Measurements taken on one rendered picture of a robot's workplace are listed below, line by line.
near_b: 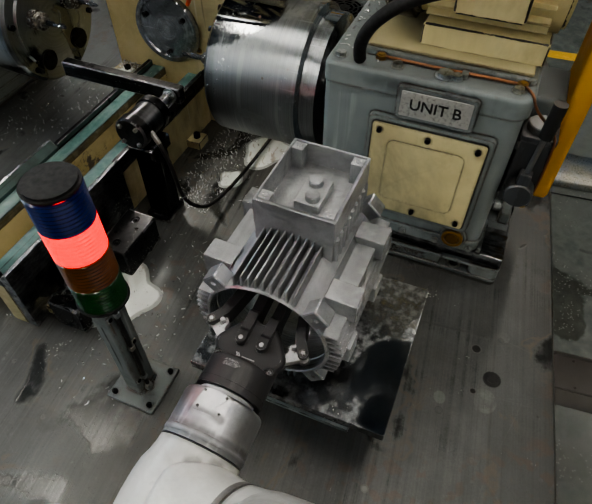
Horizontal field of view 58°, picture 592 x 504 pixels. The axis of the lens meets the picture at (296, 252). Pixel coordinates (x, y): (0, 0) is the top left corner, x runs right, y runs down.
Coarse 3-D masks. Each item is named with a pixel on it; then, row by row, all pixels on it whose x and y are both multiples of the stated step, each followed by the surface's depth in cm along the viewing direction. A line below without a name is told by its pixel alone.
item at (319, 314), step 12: (372, 204) 66; (372, 216) 67; (216, 276) 59; (228, 276) 60; (216, 288) 60; (312, 300) 58; (324, 300) 57; (312, 312) 56; (324, 312) 56; (312, 324) 57; (324, 324) 56; (216, 336) 69; (312, 372) 65; (324, 372) 66
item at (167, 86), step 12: (72, 60) 100; (72, 72) 101; (84, 72) 99; (96, 72) 98; (108, 72) 97; (120, 72) 97; (108, 84) 99; (120, 84) 98; (132, 84) 97; (144, 84) 96; (156, 84) 95; (168, 84) 95; (156, 96) 97; (180, 96) 95
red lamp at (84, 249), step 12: (96, 216) 55; (96, 228) 55; (48, 240) 53; (60, 240) 52; (72, 240) 53; (84, 240) 54; (96, 240) 55; (60, 252) 54; (72, 252) 54; (84, 252) 55; (96, 252) 56; (60, 264) 56; (72, 264) 55; (84, 264) 56
